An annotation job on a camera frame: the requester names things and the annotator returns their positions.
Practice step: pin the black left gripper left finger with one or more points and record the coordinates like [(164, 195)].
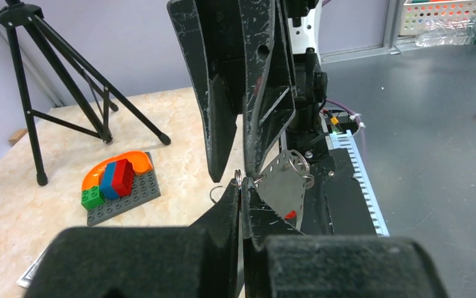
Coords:
[(200, 260)]

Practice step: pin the grey lego baseplate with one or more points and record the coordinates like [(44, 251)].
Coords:
[(144, 188)]

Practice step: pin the black tripod stand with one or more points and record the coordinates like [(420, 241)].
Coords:
[(54, 47)]

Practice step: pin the perforated metal keyring plate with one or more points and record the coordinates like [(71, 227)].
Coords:
[(283, 181)]

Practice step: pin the orange curved lego tube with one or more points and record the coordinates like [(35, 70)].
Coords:
[(141, 163)]

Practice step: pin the plastic water bottle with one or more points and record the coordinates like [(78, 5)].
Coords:
[(439, 32)]

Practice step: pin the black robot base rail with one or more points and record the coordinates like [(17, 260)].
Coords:
[(342, 201)]

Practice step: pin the playing card deck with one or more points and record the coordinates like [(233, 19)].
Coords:
[(27, 276)]

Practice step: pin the green lego brick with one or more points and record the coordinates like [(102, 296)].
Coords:
[(92, 197)]

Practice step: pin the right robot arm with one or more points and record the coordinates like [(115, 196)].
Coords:
[(254, 59)]

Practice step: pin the white perforated basket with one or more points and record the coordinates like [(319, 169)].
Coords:
[(413, 14)]

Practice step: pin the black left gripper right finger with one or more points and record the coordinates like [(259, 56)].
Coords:
[(279, 261)]

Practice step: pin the red lego brick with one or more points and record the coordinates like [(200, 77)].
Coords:
[(123, 178)]

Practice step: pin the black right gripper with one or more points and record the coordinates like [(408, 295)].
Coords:
[(265, 62)]

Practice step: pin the blue lego brick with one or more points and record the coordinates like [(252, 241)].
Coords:
[(106, 182)]

